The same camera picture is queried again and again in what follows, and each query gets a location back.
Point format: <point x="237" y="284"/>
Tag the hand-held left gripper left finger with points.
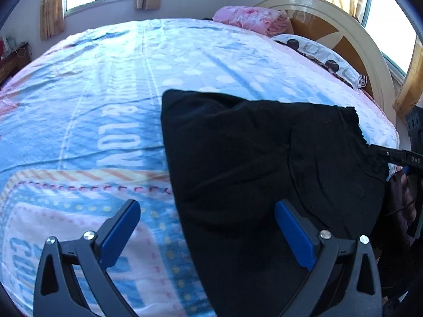
<point x="120" y="231"/>

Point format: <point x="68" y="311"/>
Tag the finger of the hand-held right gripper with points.
<point x="396" y="154"/>

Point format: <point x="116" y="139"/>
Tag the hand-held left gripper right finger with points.
<point x="294" y="234"/>

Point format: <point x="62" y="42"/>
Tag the black pants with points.
<point x="248" y="155"/>

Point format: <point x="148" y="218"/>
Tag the dark cloth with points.
<point x="396" y="204"/>

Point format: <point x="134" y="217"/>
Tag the cream wooden headboard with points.
<point x="350" y="48"/>

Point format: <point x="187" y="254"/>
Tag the white dotted pillow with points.
<point x="317" y="51"/>

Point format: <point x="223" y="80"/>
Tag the blue pink printed blanket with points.
<point x="99" y="105"/>

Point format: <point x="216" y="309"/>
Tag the pink quilt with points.
<point x="251" y="18"/>

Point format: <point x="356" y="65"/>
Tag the wooden cabinet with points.
<point x="11" y="64"/>

